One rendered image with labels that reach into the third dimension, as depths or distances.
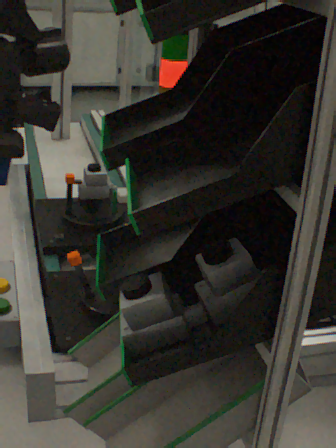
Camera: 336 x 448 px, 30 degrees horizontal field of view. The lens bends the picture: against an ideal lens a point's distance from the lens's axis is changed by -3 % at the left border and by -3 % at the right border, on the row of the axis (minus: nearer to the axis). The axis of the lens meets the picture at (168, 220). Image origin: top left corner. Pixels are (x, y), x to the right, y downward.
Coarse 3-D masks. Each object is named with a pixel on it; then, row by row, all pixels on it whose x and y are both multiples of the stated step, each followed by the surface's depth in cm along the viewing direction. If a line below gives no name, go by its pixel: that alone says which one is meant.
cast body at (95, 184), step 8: (88, 168) 136; (96, 168) 136; (104, 168) 138; (88, 176) 135; (96, 176) 136; (104, 176) 136; (80, 184) 137; (88, 184) 136; (96, 184) 137; (104, 184) 137; (80, 192) 137; (88, 192) 137; (96, 192) 137; (104, 192) 138
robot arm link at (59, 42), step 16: (16, 0) 79; (16, 16) 80; (16, 32) 81; (32, 32) 83; (48, 32) 88; (32, 48) 86; (48, 48) 87; (64, 48) 89; (32, 64) 87; (48, 64) 88; (64, 64) 90
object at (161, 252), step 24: (216, 216) 69; (120, 240) 84; (144, 240) 82; (168, 240) 79; (192, 240) 70; (96, 264) 76; (120, 264) 79; (144, 264) 76; (168, 264) 71; (192, 264) 71; (96, 288) 72
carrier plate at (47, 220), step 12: (36, 204) 147; (48, 204) 147; (60, 204) 148; (120, 204) 150; (48, 216) 142; (60, 216) 142; (48, 228) 136; (60, 228) 137; (48, 240) 131; (72, 240) 132; (84, 240) 133; (96, 240) 133; (48, 252) 130; (60, 252) 130; (84, 252) 132
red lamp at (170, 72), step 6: (162, 60) 115; (162, 66) 115; (168, 66) 114; (174, 66) 114; (180, 66) 114; (186, 66) 115; (162, 72) 115; (168, 72) 114; (174, 72) 114; (180, 72) 114; (162, 78) 116; (168, 78) 115; (174, 78) 115; (162, 84) 116; (168, 84) 115; (174, 84) 115
